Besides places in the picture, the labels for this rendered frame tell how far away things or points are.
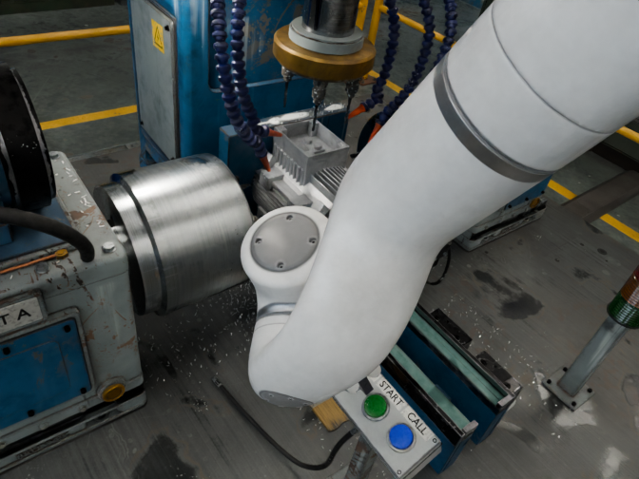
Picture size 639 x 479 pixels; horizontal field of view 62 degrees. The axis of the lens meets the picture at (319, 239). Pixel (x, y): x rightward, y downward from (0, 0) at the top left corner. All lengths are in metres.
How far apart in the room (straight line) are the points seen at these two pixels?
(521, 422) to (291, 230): 0.79
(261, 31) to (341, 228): 0.81
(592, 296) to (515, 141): 1.23
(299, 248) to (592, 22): 0.27
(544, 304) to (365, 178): 1.09
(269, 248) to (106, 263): 0.35
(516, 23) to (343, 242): 0.17
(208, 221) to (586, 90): 0.67
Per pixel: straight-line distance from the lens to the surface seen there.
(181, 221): 0.83
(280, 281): 0.43
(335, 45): 0.91
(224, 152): 1.06
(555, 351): 1.30
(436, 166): 0.30
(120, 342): 0.88
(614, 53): 0.25
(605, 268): 1.61
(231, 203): 0.86
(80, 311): 0.80
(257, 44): 1.14
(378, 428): 0.72
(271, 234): 0.45
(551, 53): 0.26
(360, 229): 0.35
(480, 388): 0.99
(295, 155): 1.03
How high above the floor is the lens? 1.66
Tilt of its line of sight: 40 degrees down
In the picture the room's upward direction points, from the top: 11 degrees clockwise
